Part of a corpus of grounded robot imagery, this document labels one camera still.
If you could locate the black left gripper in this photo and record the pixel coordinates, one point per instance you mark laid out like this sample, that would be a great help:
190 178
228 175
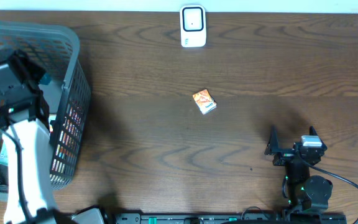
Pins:
10 57

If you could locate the grey plastic shopping basket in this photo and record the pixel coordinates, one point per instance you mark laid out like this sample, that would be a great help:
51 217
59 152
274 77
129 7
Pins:
56 49

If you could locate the blue mouthwash bottle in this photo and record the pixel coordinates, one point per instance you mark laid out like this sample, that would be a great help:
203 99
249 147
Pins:
46 79

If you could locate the light blue wet wipes pack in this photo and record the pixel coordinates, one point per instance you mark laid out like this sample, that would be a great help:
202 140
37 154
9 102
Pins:
4 159

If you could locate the yellow red snack bag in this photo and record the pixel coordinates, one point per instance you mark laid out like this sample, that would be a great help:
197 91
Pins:
52 119

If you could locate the white barcode scanner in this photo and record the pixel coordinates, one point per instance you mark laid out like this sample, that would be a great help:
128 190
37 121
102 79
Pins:
193 26

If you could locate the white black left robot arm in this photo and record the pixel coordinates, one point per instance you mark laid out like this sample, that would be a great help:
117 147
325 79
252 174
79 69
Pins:
25 130

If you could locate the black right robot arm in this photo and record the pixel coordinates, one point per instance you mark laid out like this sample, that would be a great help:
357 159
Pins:
306 193

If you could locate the orange white small box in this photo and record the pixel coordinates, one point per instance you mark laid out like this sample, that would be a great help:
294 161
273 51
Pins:
204 101

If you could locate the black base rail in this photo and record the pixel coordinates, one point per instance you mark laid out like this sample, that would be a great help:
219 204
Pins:
249 217

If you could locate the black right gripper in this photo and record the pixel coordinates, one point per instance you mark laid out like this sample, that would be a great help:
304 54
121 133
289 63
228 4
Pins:
273 148

